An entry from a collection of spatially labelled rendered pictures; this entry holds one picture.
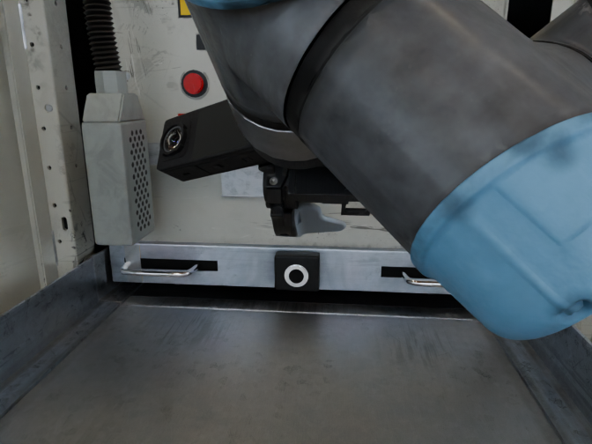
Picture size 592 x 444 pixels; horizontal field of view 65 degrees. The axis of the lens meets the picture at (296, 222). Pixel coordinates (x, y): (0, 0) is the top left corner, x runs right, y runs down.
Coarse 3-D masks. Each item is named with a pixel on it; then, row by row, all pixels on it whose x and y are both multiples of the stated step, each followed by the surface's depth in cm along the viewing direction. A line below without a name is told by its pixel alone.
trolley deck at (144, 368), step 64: (128, 320) 60; (192, 320) 60; (256, 320) 60; (320, 320) 60; (384, 320) 60; (448, 320) 60; (64, 384) 46; (128, 384) 46; (192, 384) 46; (256, 384) 46; (320, 384) 46; (384, 384) 46; (448, 384) 46; (512, 384) 46
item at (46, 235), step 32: (0, 32) 56; (0, 64) 56; (0, 96) 57; (32, 96) 58; (0, 128) 57; (32, 128) 58; (0, 160) 58; (32, 160) 58; (0, 192) 58; (32, 192) 59; (0, 224) 58; (0, 256) 59; (32, 256) 63; (0, 288) 59; (32, 288) 63
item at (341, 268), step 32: (160, 256) 65; (192, 256) 65; (224, 256) 64; (256, 256) 64; (320, 256) 63; (352, 256) 62; (384, 256) 62; (320, 288) 64; (352, 288) 64; (384, 288) 63; (416, 288) 63
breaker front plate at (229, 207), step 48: (144, 0) 58; (144, 48) 59; (192, 48) 58; (144, 96) 61; (192, 192) 63; (240, 192) 63; (144, 240) 66; (192, 240) 65; (240, 240) 65; (288, 240) 64; (336, 240) 63; (384, 240) 63
